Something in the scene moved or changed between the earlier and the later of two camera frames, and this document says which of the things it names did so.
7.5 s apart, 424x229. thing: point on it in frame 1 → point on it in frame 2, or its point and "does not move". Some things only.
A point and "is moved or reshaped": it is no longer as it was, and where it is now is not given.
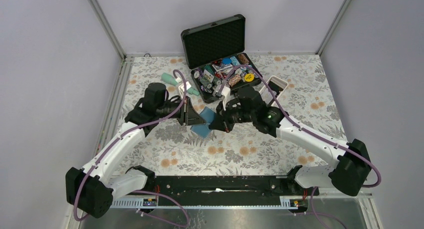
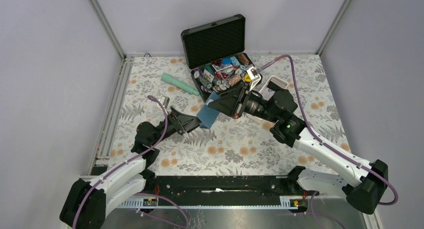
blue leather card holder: (208, 115) is moved or reshaped
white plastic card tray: (277, 84) does not move
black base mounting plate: (175, 186) does not move
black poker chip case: (215, 52) does not move
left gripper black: (188, 115) → (188, 122)
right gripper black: (222, 122) → (230, 104)
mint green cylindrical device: (170, 79) does not move
